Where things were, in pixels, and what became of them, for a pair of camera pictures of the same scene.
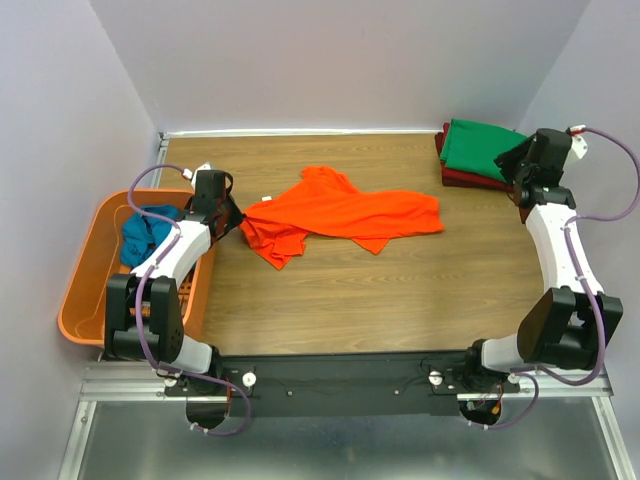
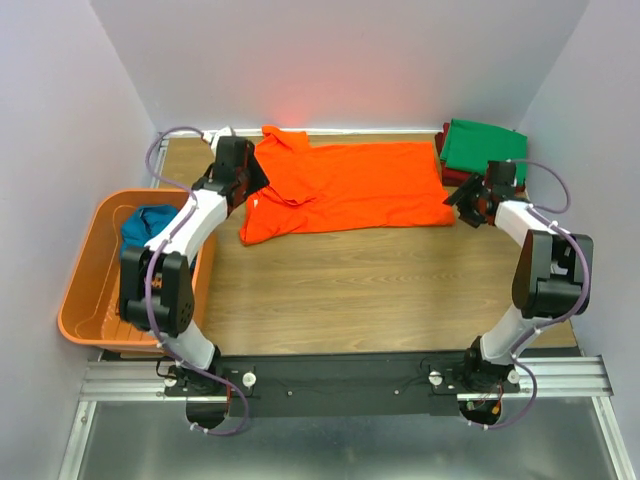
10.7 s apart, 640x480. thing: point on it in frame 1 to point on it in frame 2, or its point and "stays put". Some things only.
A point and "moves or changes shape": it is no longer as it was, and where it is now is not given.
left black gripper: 228,212 to 251,173
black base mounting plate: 342,384 stays put
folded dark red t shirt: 467,179 stays put
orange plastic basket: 82,314 stays put
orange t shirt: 327,205 moves or changes shape
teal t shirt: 141,234 stays put
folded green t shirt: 475,147 stays put
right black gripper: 516,163 to 467,198
